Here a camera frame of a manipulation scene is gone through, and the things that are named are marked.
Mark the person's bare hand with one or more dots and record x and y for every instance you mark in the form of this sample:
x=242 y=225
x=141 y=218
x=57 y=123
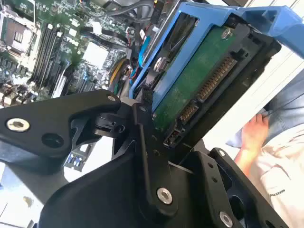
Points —
x=255 y=133

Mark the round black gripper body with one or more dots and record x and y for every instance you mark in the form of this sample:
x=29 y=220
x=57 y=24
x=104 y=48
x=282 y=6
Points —
x=107 y=202

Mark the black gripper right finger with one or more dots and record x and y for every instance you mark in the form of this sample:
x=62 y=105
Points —
x=213 y=171

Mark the hard disk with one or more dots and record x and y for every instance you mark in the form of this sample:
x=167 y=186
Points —
x=190 y=78

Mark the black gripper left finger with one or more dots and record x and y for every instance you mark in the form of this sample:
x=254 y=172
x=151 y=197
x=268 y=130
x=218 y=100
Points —
x=35 y=118

